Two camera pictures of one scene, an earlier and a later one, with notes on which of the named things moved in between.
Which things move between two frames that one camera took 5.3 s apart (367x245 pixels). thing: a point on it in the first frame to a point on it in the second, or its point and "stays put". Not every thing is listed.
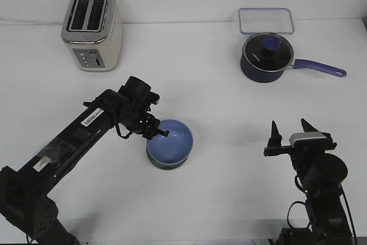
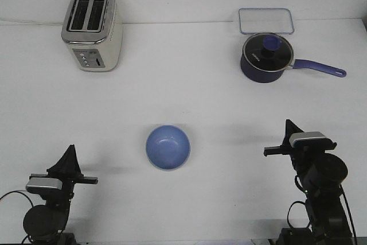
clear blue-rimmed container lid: x=265 y=20 stays put
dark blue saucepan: x=266 y=77 stays put
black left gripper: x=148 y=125 to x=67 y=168
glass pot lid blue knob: x=268 y=51 stays put
